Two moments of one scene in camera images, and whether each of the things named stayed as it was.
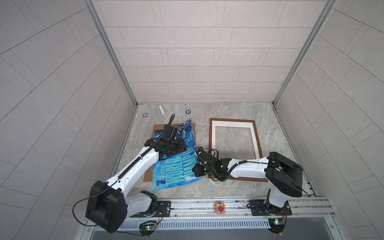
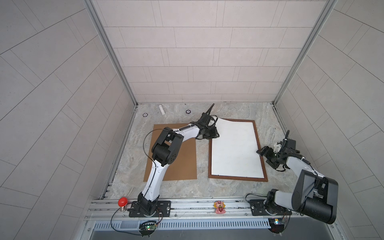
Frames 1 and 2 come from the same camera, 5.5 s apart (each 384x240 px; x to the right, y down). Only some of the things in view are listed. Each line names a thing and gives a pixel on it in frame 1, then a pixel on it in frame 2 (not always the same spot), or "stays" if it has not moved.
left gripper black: (181, 147) to (213, 134)
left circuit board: (147, 228) stays
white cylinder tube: (162, 109) stays
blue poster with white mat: (176, 169) to (234, 153)
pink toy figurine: (220, 206) stays
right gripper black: (197, 173) to (269, 150)
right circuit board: (277, 225) stays
